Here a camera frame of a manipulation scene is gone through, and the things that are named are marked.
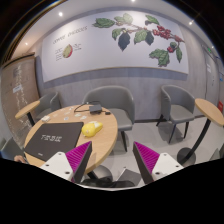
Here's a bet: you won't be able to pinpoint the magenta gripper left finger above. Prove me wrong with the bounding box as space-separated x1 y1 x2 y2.
39 140 93 184

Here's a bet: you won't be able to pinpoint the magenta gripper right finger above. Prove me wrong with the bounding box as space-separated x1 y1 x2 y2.
132 141 185 185

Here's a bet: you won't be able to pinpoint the round wooden table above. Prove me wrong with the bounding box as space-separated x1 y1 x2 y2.
23 104 119 175

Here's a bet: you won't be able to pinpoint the small round table right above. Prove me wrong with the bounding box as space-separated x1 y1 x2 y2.
177 98 224 165

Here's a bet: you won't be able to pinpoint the small round table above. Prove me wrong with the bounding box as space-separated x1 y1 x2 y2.
177 98 224 165
15 100 40 126

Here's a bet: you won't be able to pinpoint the white small packet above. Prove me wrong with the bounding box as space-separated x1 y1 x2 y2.
41 116 50 122

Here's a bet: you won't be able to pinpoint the black power adapter box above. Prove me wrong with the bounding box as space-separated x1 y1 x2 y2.
89 104 102 113

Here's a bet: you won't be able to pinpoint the grey armchair left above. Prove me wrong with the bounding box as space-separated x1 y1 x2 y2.
35 92 61 121

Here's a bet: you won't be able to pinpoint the grey armchair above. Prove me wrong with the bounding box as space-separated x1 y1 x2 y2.
157 85 195 140
83 85 135 148
35 92 61 121

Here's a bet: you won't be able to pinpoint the grey armchair right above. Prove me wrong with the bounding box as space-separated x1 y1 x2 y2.
157 85 195 140

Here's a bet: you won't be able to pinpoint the grey armchair centre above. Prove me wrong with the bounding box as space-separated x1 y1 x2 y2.
83 85 135 148

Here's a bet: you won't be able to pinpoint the small round table left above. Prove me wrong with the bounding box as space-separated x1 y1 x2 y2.
15 100 40 126

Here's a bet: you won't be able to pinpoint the black cable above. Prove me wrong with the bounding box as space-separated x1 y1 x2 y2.
73 100 112 116

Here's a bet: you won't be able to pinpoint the coffee plant wall mural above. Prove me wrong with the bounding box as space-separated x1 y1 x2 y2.
41 11 189 82

